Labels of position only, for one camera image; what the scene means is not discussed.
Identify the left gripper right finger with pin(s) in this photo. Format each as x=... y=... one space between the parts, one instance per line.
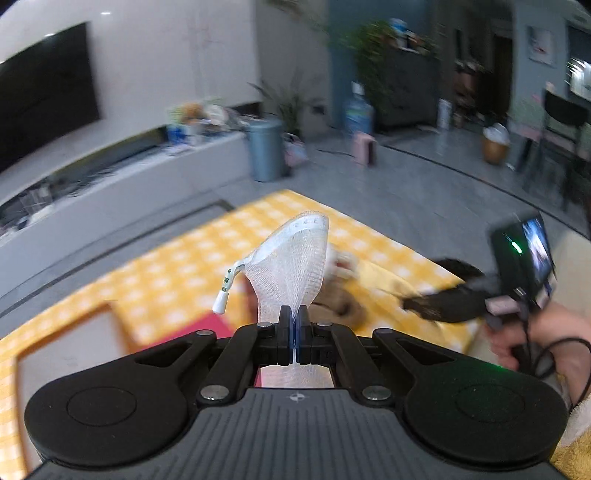
x=351 y=360

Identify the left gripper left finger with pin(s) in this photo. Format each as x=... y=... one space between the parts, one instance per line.
x=235 y=362

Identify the yellow microfiber cloth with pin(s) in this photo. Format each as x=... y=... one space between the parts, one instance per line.
x=406 y=295

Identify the person's right hand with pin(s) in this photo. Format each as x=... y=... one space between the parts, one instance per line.
x=554 y=323

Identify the brown fluffy plush slippers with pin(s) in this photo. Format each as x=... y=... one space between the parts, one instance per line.
x=335 y=304

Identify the red box lid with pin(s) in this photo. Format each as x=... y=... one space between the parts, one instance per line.
x=222 y=329

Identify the cream crochet knit item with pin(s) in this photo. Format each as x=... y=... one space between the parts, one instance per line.
x=340 y=265

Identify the yellow checkered tablecloth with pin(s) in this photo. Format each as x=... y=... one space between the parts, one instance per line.
x=175 y=284

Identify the orange rimmed storage box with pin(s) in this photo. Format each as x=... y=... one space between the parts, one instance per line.
x=93 y=338

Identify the pastel woven basket bag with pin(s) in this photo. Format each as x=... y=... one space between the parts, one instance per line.
x=294 y=147

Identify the pink small heater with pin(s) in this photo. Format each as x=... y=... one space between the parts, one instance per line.
x=364 y=149

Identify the grey pedal trash bin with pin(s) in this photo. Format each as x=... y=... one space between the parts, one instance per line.
x=266 y=149

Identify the potted leafy floor plant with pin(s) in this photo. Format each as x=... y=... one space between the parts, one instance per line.
x=289 y=103

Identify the blue water bottle jug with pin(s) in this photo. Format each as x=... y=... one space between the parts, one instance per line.
x=359 y=114

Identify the teddy bear toy pile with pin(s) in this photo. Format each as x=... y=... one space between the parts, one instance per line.
x=191 y=122

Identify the dark cabinet with plants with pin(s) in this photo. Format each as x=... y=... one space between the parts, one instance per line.
x=400 y=73

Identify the white marble tv bench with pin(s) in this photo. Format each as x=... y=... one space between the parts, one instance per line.
x=129 y=194

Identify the black wall television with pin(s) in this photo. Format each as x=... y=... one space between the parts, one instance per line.
x=47 y=91

